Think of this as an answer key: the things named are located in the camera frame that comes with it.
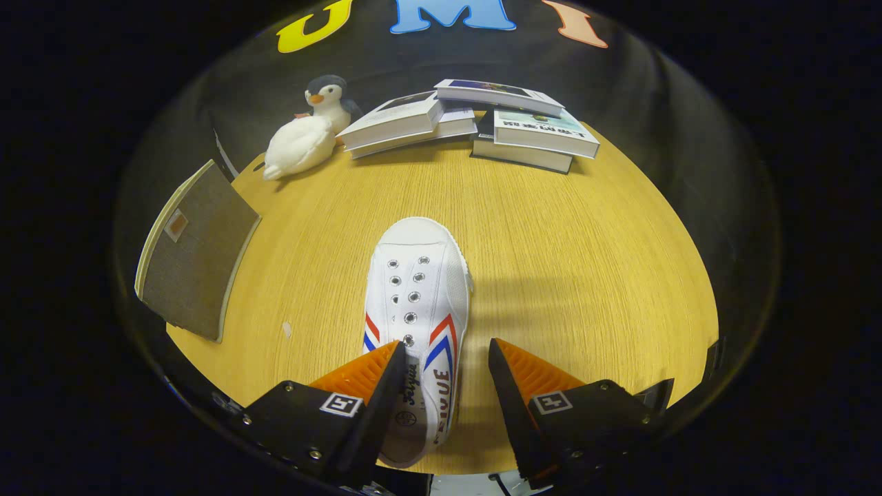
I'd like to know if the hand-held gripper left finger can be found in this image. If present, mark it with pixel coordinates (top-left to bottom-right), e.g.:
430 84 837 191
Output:
238 340 409 490

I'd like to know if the grey white penguin plush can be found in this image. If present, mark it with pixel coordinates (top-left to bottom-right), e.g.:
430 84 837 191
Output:
305 74 362 135

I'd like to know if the dark thick book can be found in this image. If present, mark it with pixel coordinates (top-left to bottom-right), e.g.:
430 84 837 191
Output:
470 110 574 174

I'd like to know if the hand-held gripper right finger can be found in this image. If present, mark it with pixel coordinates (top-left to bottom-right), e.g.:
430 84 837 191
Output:
488 337 659 490

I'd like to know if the blue cover book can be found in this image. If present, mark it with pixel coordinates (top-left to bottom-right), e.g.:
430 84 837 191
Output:
434 79 566 118

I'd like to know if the white round plush toy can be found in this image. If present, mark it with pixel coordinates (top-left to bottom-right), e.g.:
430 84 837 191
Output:
263 114 338 181

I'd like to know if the white striped canvas shoe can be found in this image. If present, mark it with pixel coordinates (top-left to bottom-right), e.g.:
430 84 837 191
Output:
363 217 474 469

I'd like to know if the teal cover book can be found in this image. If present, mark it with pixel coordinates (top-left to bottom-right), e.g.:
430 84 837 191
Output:
493 107 600 161

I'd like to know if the beige fabric storage box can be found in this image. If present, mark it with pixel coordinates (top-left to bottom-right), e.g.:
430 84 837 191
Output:
134 160 263 343

